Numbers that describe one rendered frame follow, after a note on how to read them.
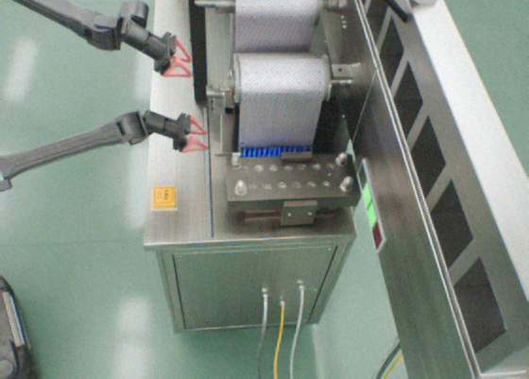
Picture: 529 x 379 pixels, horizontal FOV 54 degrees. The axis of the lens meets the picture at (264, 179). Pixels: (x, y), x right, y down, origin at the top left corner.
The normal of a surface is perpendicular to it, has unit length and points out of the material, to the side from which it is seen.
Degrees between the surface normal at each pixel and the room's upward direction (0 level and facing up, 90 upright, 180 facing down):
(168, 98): 0
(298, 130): 90
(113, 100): 0
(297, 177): 0
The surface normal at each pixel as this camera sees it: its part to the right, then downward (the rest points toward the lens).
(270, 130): 0.09, 0.82
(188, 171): 0.07, -0.58
